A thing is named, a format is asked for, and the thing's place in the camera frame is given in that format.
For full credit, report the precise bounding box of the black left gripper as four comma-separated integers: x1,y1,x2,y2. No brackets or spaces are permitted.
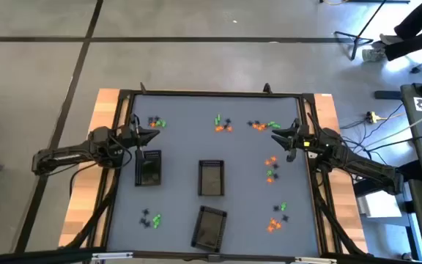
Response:
120,113,161,164

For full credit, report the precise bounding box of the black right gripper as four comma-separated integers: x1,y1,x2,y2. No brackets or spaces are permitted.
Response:
271,117,317,163

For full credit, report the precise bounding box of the black slotted plastic basket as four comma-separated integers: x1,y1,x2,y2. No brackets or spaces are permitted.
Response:
134,149,163,187
190,205,229,254
197,159,226,197

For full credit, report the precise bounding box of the grey table mat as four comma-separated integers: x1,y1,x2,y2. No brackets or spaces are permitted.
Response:
106,94,320,257

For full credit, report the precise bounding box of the light wooden table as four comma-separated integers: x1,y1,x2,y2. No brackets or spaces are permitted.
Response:
57,87,369,256

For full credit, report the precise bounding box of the yellow power plug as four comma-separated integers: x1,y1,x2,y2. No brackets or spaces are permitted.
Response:
365,111,388,125

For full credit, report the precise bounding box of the black pole stand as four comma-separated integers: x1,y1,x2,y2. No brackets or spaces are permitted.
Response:
374,69,422,100

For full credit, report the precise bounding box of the white box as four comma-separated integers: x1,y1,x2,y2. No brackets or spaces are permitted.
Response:
356,190,403,220

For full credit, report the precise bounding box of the person's white patterned shoe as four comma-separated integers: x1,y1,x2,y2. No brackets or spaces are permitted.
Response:
361,47,387,62

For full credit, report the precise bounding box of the black tripod stand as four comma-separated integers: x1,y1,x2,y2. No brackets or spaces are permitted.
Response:
333,0,388,62

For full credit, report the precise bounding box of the person's pale shoe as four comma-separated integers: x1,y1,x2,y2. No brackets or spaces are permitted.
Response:
379,33,404,45

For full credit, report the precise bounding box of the pale blue metal leg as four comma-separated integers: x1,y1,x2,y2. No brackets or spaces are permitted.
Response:
401,183,422,262

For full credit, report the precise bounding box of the person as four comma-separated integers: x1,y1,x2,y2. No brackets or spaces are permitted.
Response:
379,0,422,62

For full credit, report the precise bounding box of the black metal table frame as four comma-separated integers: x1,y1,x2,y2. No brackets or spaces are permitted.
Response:
88,89,344,257

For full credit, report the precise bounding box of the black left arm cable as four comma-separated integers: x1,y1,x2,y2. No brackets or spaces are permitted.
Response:
69,161,100,199

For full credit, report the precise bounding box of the black diagonal frame strut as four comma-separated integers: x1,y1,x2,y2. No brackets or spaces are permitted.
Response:
313,175,368,257
64,179,119,250

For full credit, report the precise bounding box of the silver rail bracket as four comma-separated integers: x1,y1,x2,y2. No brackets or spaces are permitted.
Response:
294,257,338,264
92,252,134,261

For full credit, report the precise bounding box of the white floor cable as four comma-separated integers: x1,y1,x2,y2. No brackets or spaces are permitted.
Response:
363,109,422,150

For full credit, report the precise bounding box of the black camera mount rail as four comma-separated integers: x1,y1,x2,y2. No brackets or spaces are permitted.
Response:
0,247,422,264

